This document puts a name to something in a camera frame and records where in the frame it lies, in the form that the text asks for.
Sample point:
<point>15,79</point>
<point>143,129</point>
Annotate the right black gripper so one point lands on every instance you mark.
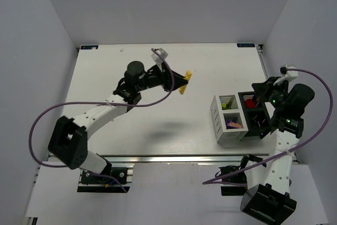
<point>263,88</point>

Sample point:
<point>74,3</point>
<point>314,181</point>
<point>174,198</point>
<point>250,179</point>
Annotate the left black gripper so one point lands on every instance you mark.
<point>165,78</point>

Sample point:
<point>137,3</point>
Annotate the long yellow lego plate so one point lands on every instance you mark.
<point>187,78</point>

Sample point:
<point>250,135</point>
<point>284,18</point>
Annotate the red lego brick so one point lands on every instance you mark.
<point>249,103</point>

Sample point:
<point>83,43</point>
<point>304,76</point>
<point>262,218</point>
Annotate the long green lego brick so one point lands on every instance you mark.
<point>226,106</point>

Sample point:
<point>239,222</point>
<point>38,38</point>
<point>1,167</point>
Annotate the purple butterfly lego block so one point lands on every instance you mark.
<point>237,125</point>

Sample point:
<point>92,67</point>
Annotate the plain purple lego block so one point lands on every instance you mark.
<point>228,124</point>

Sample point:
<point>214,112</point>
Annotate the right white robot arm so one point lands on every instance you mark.
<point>268,196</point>

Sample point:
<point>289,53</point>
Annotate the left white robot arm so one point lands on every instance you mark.
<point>69,141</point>

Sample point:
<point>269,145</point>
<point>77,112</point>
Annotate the black slotted container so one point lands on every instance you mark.
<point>257,119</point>

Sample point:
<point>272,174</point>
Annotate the white slotted container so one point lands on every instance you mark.
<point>228,118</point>

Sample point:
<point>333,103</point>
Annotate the right blue corner label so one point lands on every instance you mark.
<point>244,45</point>

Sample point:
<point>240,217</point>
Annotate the blue corner label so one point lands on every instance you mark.
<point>89,47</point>
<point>244,45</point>

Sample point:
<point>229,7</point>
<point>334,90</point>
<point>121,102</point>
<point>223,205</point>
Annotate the left blue corner label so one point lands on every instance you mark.
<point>89,47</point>

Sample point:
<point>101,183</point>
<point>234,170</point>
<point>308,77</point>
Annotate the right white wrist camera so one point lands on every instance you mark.
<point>288,73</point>

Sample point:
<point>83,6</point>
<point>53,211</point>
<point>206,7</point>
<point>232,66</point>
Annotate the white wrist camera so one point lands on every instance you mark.
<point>159,55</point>
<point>288,73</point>

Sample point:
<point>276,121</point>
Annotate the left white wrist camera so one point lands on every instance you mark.
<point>159,55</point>

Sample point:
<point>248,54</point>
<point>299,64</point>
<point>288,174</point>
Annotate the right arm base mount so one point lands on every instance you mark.
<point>238,179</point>

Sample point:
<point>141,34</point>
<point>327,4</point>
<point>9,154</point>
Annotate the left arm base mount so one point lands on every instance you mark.
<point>119,181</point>

